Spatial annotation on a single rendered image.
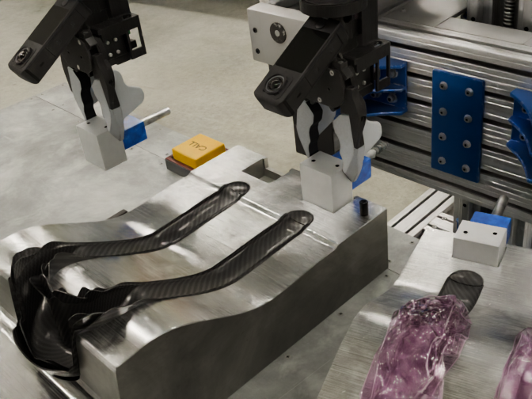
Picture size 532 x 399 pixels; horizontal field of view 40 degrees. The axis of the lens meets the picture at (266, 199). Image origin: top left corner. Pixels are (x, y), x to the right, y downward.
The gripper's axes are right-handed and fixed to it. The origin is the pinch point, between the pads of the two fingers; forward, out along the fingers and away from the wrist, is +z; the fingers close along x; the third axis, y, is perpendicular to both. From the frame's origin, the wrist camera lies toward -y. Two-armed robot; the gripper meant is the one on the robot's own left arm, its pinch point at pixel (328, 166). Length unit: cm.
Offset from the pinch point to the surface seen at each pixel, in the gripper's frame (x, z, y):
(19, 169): 57, 14, -15
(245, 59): 203, 94, 162
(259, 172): 13.4, 6.2, 0.6
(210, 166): 17.7, 4.5, -4.1
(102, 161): 26.8, 1.9, -14.6
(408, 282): -14.3, 7.6, -3.7
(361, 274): -7.0, 10.8, -3.0
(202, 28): 256, 94, 178
